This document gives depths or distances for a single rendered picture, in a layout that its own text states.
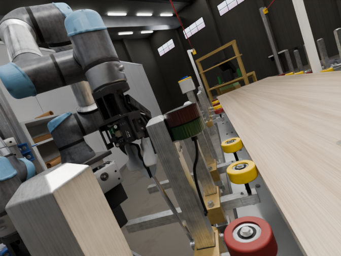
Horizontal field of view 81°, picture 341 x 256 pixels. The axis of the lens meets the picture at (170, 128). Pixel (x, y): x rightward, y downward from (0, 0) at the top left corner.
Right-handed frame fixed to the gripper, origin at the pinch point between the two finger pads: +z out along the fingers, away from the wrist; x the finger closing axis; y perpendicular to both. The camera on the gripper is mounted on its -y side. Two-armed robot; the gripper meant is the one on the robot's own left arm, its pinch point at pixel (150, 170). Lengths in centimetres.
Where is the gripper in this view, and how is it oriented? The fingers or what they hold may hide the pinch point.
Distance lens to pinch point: 47.2
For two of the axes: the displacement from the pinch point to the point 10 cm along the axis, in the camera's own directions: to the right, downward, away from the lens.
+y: -2.0, 1.8, -9.6
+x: 9.1, -3.4, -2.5
